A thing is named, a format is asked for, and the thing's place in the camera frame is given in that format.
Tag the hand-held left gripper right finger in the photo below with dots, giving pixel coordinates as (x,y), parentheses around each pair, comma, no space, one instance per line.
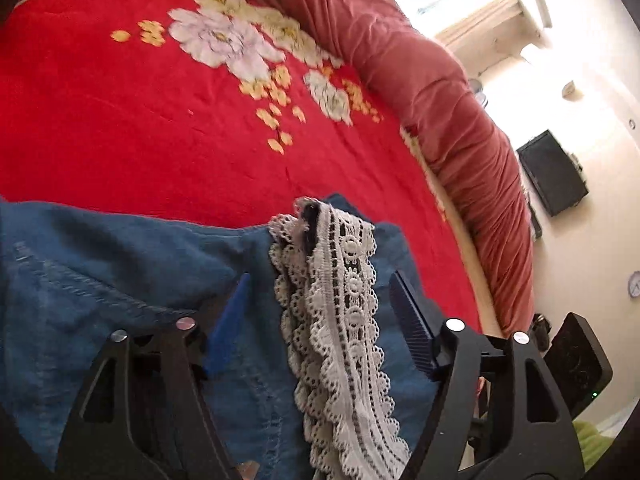
(411,320)

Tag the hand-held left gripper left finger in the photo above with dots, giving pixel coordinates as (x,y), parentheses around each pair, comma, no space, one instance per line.
(227,325)

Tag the blue denim pants lace trim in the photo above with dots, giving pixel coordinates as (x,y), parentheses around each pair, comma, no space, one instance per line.
(100,265)

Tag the green cloth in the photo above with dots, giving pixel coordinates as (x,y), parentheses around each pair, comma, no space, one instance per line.
(595,442)

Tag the red floral blanket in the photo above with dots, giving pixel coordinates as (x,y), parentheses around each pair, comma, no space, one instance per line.
(125,110)

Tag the dusty red quilt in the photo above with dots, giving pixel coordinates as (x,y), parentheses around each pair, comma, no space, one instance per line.
(425,70)

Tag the round wall clock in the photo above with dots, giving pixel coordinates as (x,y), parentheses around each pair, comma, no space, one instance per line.
(635,284)

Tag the black wall television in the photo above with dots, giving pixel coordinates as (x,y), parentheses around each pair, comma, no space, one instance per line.
(552,172)

